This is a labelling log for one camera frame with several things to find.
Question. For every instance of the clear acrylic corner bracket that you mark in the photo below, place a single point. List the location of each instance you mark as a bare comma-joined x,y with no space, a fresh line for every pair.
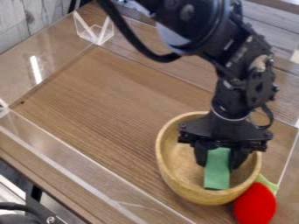
97,34

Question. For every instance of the green foam block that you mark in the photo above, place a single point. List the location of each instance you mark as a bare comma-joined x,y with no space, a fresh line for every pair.
217,170

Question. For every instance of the red plush strawberry toy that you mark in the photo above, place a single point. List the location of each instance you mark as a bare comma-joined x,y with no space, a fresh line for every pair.
255,205

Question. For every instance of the black table clamp bracket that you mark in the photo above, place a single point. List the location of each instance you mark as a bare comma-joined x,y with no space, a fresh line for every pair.
22,207

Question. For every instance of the clear acrylic enclosure wall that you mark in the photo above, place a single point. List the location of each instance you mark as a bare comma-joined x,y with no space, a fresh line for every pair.
89,188

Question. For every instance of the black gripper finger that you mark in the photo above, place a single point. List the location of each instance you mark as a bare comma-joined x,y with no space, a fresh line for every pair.
201,152
238,156

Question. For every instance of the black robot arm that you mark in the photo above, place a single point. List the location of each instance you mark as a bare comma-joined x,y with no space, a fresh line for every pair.
207,28

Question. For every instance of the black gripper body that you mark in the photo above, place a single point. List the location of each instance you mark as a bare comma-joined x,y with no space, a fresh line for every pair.
210,132

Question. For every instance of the brown wooden bowl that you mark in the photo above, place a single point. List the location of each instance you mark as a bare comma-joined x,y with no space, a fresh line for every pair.
183,175

